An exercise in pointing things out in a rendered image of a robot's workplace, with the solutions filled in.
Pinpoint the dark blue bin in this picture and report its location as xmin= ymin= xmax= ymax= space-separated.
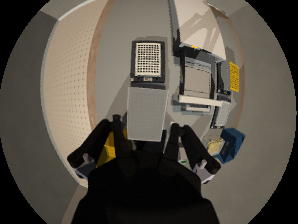
xmin=215 ymin=128 xmax=246 ymax=164

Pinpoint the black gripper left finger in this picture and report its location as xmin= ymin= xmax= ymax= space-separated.
xmin=67 ymin=108 xmax=137 ymax=181

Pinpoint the white multi-well plate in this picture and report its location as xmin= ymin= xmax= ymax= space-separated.
xmin=215 ymin=100 xmax=231 ymax=126
xmin=135 ymin=43 xmax=161 ymax=77

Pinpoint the grey bench mat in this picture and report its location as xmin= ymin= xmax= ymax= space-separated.
xmin=95 ymin=0 xmax=242 ymax=142

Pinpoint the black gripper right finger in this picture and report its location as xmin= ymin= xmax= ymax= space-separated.
xmin=157 ymin=112 xmax=221 ymax=184

